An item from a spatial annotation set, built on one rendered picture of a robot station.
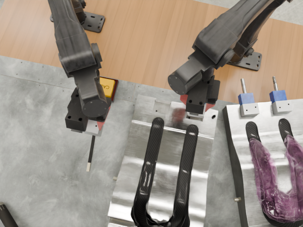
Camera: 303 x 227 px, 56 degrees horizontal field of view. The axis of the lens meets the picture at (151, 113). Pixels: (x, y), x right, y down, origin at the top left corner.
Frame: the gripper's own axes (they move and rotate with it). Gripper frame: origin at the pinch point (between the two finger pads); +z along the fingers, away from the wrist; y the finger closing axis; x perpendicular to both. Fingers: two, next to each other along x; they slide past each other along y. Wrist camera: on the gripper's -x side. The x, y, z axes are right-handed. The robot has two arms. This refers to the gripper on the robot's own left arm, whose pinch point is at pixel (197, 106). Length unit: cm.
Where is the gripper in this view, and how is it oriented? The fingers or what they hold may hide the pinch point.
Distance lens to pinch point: 84.7
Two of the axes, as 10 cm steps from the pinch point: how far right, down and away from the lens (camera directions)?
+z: 0.4, 5.9, 8.0
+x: 2.5, -7.8, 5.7
